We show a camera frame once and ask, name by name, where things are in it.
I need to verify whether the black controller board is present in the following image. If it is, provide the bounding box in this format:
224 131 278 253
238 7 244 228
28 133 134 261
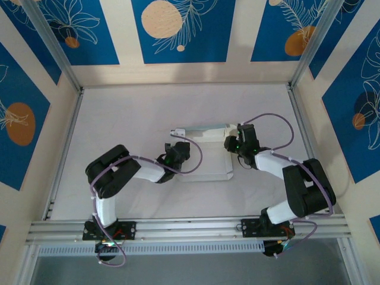
94 239 121 262
262 239 295 258

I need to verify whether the long aluminium base rail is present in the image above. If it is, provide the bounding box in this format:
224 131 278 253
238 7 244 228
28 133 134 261
25 214 353 246

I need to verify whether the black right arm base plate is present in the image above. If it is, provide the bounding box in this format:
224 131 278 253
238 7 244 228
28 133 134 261
240 218 296 238

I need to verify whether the white paper box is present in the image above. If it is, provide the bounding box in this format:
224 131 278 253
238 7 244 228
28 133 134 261
177 123 238 182

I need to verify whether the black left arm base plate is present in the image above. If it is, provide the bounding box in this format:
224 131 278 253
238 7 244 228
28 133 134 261
82 220 137 242

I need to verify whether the aluminium frame post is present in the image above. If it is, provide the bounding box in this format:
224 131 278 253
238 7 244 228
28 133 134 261
22 0 84 93
289 0 366 90

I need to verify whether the aluminium side rail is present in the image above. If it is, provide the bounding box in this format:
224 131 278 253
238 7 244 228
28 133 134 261
43 88 86 221
286 84 335 215

